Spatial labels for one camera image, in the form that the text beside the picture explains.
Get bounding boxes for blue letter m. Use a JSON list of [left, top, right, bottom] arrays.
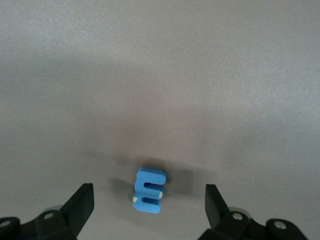
[[131, 166, 167, 215]]

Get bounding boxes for brown table cover sheet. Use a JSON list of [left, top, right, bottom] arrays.
[[0, 0, 320, 240]]

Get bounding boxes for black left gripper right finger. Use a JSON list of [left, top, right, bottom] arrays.
[[198, 184, 310, 240]]

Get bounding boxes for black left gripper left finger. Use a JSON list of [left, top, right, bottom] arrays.
[[0, 183, 95, 240]]

